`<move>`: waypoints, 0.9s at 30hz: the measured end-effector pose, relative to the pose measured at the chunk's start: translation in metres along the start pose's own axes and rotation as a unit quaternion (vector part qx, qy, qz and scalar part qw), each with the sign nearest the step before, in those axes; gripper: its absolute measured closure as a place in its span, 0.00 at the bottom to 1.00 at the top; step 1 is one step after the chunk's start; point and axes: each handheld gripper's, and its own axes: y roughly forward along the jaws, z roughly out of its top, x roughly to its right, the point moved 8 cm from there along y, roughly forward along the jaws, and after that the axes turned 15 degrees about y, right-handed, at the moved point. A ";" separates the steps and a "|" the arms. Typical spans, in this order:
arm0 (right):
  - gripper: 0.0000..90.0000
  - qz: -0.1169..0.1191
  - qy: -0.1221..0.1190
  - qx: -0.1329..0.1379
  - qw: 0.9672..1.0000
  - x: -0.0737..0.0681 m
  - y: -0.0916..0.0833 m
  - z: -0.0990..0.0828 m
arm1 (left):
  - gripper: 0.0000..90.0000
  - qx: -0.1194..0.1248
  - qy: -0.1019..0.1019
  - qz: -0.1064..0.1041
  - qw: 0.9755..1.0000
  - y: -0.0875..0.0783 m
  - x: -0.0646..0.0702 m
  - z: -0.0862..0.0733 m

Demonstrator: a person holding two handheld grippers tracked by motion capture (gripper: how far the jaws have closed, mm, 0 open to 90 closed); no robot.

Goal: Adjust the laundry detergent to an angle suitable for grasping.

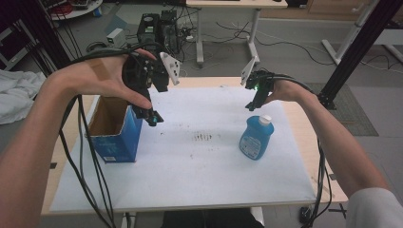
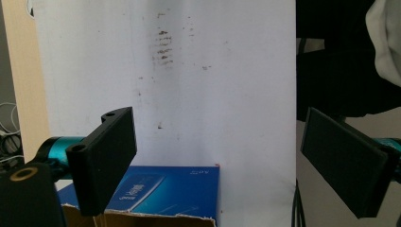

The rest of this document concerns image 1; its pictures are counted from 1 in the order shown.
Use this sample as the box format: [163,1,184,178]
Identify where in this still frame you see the small white device box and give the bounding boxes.
[106,28,127,49]

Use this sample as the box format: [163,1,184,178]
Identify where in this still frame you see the black frame post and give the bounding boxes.
[15,0,73,77]

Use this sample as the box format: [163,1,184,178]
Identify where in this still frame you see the white-legged wooden desk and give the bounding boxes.
[185,0,289,69]

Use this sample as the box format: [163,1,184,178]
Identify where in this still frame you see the small black floor device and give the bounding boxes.
[298,206,314,224]

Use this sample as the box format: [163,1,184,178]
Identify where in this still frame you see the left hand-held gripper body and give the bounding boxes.
[122,51,182,105]

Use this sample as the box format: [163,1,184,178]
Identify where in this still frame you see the white paper sheet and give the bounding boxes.
[49,85,317,213]

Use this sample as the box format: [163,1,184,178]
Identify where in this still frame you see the black left gripper cable bundle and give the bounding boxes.
[58,41,165,228]

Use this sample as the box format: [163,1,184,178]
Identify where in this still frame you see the blue cardboard box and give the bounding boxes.
[85,94,144,164]

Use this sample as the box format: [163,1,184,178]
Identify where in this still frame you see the round white table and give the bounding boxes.
[47,0,104,22]

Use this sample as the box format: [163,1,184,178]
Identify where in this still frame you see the person's dark pants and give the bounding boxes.
[161,209,264,228]

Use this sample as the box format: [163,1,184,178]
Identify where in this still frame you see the person's right hand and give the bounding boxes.
[264,79,314,105]

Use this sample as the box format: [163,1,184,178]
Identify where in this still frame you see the white table leg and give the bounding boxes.
[250,206,266,226]

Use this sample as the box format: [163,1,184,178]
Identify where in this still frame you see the black right gripper cable bundle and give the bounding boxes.
[267,72,335,228]

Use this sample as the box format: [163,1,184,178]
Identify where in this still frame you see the grey floor mat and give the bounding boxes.
[303,82,379,137]

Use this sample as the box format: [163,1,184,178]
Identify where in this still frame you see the black gripper cable bundle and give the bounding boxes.
[58,41,165,228]
[267,72,335,228]

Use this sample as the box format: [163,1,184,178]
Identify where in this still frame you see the black computer tower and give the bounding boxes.
[159,9,181,61]
[136,12,162,53]

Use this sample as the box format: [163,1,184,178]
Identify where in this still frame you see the grey cabinet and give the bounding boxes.
[0,18,36,71]

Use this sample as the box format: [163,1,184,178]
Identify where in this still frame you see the black aluminium post with foot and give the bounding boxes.
[312,0,403,111]

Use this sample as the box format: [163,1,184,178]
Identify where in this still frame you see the long black floor cable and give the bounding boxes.
[215,20,336,67]

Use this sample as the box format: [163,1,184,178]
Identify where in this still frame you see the blue bottle with white cap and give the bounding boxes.
[239,114,276,162]

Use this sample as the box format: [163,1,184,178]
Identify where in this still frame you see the person's white sleeve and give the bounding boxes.
[344,187,403,228]

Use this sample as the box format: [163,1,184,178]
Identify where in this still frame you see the white metal stand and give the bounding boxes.
[321,0,403,66]

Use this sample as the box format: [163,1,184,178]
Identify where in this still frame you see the white crumpled cloth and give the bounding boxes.
[0,69,47,125]

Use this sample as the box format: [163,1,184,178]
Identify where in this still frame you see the coiled black cable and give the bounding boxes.
[86,41,108,54]

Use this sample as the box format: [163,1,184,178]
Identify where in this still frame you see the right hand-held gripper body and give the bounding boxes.
[240,56,277,96]

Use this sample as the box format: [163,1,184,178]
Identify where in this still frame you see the person's left hand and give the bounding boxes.
[44,48,158,110]

